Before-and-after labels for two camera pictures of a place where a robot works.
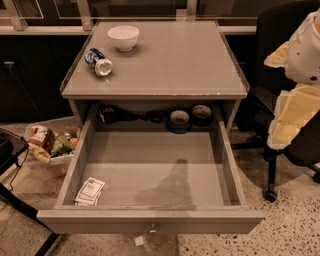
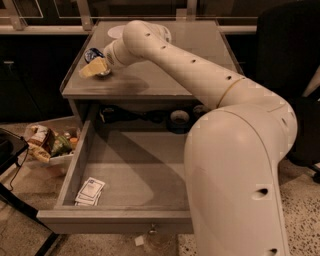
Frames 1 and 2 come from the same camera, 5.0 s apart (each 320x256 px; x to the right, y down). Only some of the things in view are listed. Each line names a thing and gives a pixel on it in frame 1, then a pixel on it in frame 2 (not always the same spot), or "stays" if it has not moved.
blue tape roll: [179, 122] stays
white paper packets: [89, 194] stays
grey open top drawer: [151, 182] stays
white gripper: [304, 58] -> [108, 56]
